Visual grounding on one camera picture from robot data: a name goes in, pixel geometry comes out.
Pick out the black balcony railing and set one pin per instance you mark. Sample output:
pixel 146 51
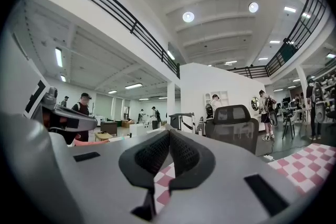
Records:
pixel 288 52
pixel 115 6

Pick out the round wall mirror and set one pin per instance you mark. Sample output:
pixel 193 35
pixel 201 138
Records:
pixel 254 103

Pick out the white wall shelf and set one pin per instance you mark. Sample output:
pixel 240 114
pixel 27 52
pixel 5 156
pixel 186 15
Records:
pixel 223 98

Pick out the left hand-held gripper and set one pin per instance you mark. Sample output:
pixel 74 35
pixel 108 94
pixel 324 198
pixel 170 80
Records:
pixel 65 118

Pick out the black mesh office chair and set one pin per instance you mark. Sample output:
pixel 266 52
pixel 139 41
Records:
pixel 231 126

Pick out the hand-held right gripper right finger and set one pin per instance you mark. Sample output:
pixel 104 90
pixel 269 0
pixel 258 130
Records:
pixel 223 178

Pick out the long tube ceiling light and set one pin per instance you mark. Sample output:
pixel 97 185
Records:
pixel 58 57
pixel 133 86

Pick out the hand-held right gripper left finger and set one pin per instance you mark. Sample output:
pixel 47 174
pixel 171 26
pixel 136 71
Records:
pixel 105 165

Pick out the white power strip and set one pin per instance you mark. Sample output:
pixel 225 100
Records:
pixel 268 157

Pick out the round ceiling lamp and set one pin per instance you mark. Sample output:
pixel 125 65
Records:
pixel 188 16
pixel 253 7

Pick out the pink white checkered cloth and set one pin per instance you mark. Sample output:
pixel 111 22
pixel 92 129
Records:
pixel 302 165

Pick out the small wooden table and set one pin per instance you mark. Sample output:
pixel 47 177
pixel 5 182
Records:
pixel 103 135

